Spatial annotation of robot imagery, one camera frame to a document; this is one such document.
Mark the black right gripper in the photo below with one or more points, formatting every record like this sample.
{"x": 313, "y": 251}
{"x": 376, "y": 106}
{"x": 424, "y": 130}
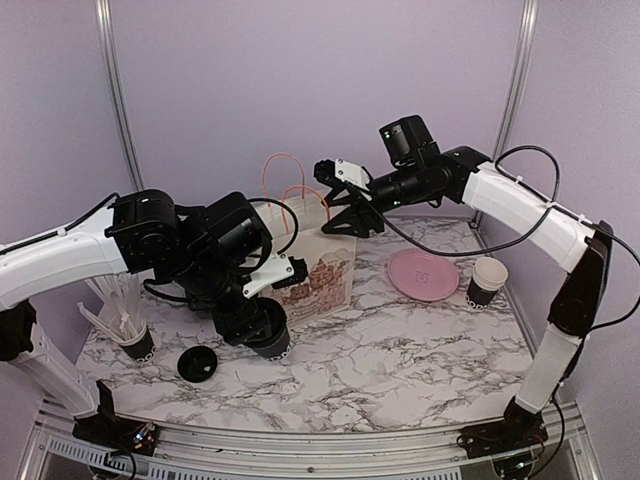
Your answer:
{"x": 359, "y": 213}

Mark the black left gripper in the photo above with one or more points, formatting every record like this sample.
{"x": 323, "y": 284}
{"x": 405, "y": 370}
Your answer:
{"x": 232, "y": 324}

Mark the black paper coffee cup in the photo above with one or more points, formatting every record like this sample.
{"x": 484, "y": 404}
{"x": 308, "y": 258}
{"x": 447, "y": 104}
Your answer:
{"x": 277, "y": 346}

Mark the white printed paper bag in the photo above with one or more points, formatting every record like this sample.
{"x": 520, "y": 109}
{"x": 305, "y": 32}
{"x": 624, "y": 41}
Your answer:
{"x": 329, "y": 259}

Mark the stack of paper cups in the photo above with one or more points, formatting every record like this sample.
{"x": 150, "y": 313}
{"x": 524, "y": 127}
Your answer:
{"x": 488, "y": 277}

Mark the black cup lid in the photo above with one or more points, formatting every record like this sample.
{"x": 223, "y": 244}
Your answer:
{"x": 276, "y": 315}

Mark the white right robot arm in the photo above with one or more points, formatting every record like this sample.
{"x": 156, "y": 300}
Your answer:
{"x": 425, "y": 174}

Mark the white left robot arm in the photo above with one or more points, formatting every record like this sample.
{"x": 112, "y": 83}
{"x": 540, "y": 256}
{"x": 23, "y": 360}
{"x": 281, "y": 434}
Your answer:
{"x": 221, "y": 255}

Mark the stack of black lids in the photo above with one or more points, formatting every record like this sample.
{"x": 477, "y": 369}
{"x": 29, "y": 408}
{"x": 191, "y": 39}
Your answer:
{"x": 197, "y": 364}

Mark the black cup holding straws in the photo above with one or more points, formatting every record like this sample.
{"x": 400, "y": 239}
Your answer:
{"x": 141, "y": 348}

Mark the pink round plate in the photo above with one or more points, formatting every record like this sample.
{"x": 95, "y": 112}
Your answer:
{"x": 422, "y": 276}

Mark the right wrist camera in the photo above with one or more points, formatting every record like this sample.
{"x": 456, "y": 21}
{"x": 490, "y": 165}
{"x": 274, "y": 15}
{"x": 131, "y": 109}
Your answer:
{"x": 334, "y": 173}

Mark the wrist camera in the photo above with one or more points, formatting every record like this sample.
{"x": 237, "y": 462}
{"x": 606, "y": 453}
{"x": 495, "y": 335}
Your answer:
{"x": 334, "y": 173}
{"x": 279, "y": 271}

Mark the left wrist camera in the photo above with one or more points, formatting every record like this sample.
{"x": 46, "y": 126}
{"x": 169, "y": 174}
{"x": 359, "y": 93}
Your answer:
{"x": 279, "y": 271}

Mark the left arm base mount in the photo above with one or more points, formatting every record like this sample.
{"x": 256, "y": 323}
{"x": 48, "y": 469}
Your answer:
{"x": 106, "y": 428}

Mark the front aluminium rail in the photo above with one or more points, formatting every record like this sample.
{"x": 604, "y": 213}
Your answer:
{"x": 190, "y": 452}

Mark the right aluminium frame post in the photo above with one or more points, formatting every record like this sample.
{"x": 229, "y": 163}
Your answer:
{"x": 519, "y": 74}

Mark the aluminium frame post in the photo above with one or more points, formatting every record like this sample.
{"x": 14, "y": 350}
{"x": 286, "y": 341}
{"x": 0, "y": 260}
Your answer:
{"x": 519, "y": 74}
{"x": 116, "y": 92}

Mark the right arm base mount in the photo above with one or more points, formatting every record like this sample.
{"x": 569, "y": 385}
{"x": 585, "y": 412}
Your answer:
{"x": 518, "y": 428}

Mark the left aluminium frame post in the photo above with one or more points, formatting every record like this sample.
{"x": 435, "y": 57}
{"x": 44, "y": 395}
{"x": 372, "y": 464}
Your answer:
{"x": 116, "y": 92}

